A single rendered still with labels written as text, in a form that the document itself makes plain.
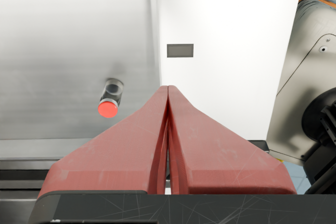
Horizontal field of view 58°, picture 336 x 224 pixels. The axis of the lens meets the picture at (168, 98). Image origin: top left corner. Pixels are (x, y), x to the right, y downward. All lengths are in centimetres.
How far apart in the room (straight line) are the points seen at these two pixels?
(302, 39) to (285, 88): 18
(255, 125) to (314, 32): 71
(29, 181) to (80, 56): 21
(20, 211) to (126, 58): 34
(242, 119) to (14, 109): 29
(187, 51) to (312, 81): 87
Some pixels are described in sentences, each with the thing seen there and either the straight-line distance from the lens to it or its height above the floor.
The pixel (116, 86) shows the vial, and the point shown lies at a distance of 34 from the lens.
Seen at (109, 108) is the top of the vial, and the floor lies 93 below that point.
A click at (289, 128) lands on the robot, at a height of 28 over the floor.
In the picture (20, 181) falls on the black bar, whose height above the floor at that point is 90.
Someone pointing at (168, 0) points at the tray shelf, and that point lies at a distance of 31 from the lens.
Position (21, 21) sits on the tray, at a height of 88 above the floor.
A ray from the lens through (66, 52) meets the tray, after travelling 35.
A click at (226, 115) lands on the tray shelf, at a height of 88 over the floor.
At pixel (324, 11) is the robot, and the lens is 109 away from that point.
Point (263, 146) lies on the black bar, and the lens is 42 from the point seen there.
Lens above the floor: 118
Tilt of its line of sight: 55 degrees down
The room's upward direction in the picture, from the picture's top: 179 degrees counter-clockwise
